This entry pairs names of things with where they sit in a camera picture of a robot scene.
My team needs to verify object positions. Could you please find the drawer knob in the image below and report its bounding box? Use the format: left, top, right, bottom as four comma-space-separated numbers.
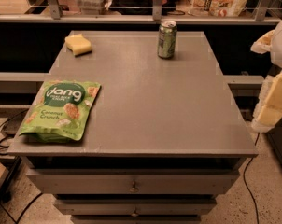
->
129, 181, 139, 193
131, 209, 139, 217

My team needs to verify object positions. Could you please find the metal railing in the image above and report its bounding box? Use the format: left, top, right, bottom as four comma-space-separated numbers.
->
0, 0, 282, 25

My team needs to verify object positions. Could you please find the lower drawer knob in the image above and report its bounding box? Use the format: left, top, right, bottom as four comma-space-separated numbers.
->
131, 209, 139, 217

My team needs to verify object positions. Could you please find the green Dang chips bag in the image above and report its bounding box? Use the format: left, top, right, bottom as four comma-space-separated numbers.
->
20, 80, 101, 143

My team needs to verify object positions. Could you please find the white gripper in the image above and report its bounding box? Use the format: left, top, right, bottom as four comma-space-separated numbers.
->
250, 30, 282, 133

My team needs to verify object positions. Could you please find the grey drawer cabinet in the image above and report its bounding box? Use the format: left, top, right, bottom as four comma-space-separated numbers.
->
9, 31, 257, 224

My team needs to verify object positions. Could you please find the black cable right floor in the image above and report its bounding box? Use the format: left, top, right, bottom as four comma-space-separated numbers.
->
242, 133, 261, 224

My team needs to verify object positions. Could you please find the black cables left floor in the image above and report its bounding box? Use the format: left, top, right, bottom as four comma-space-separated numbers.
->
0, 109, 44, 224

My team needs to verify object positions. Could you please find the green soda can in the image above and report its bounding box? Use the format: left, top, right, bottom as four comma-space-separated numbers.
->
157, 21, 177, 59

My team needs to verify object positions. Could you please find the yellow sponge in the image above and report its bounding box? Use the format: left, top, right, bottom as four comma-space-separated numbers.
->
65, 34, 92, 56

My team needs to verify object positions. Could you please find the top drawer knob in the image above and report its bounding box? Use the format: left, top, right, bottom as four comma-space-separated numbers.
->
129, 181, 139, 193

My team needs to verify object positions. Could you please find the black bag background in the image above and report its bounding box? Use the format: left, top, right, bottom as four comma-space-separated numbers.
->
109, 0, 178, 15

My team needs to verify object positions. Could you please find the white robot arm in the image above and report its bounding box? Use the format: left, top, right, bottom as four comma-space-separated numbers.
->
251, 20, 282, 133

